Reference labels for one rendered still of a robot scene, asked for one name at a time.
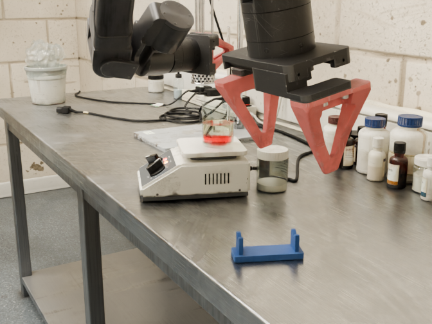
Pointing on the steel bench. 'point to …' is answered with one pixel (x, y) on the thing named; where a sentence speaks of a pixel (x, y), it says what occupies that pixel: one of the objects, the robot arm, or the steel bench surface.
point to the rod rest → (285, 252)
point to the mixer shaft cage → (202, 32)
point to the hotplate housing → (199, 179)
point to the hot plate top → (186, 146)
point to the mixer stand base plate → (161, 139)
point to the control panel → (160, 172)
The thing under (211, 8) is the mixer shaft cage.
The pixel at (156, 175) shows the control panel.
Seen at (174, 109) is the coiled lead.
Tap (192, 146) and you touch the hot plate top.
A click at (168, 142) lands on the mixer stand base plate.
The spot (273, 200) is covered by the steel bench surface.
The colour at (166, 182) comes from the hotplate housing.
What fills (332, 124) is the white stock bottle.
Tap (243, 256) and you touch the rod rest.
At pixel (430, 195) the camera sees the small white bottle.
